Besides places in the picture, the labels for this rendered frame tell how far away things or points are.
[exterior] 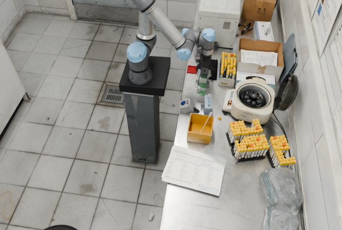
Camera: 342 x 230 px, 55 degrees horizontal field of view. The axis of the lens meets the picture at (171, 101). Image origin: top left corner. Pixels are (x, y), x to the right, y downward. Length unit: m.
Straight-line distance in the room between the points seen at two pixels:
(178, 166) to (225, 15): 1.06
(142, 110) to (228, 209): 0.88
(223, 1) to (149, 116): 0.93
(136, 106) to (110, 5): 1.99
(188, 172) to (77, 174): 1.30
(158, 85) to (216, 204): 0.79
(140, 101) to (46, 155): 1.18
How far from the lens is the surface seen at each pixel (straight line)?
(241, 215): 1.72
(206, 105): 1.91
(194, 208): 1.69
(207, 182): 1.74
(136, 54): 1.92
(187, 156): 1.80
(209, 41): 1.88
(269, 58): 2.33
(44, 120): 3.23
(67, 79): 3.51
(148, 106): 2.15
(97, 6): 4.03
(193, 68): 2.24
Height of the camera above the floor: 2.44
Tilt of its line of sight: 50 degrees down
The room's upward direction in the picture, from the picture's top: 2 degrees clockwise
